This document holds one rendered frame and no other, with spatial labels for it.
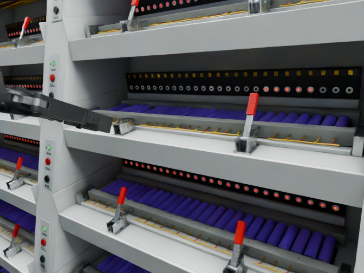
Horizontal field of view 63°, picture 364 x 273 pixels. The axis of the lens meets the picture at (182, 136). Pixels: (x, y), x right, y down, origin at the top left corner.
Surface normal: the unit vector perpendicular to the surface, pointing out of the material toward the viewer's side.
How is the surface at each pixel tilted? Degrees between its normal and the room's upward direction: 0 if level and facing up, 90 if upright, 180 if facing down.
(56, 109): 91
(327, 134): 110
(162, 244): 20
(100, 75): 90
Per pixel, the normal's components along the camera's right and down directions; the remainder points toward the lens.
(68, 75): 0.81, 0.11
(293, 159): -0.12, -0.94
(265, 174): -0.57, 0.34
